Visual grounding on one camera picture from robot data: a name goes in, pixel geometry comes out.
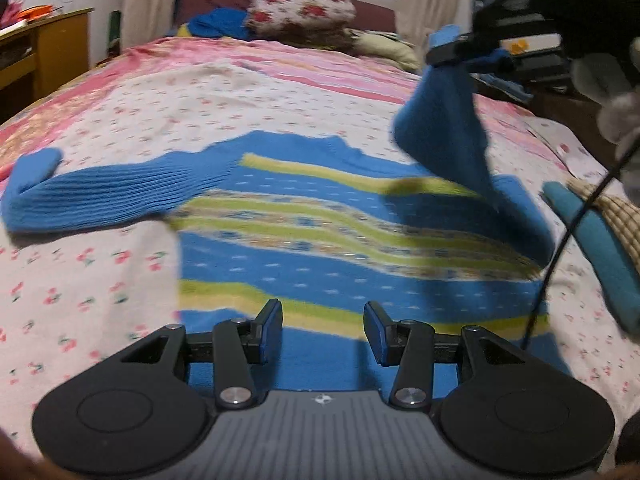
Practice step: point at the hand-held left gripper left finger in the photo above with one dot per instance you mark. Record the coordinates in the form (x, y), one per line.
(272, 331)

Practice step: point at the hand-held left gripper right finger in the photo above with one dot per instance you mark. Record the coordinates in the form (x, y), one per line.
(375, 334)

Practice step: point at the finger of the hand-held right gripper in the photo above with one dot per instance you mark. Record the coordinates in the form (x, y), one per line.
(492, 61)
(445, 50)

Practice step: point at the blue striped knit sweater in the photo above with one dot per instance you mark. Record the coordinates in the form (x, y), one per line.
(300, 260)

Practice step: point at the person's right hand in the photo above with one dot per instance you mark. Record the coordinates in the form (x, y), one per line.
(617, 105)

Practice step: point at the pale yellow pillow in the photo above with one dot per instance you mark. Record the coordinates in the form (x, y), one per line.
(387, 50)

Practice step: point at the brown fuzzy cushion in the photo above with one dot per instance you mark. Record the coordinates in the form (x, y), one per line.
(320, 40)

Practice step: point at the red floral pillow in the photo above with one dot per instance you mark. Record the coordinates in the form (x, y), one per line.
(300, 10)

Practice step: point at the pink floral bedsheet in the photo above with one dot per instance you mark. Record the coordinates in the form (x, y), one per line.
(100, 280)

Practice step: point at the beige striped folded sweater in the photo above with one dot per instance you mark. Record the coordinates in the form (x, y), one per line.
(617, 210)

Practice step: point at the teal folded cloth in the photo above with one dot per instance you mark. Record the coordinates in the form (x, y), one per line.
(595, 245)

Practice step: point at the blue crumpled cloth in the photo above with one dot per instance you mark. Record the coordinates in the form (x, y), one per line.
(220, 25)

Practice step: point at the wooden side cabinet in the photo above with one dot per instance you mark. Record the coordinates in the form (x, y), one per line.
(55, 45)

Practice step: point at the orange item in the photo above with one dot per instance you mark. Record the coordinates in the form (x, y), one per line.
(36, 11)

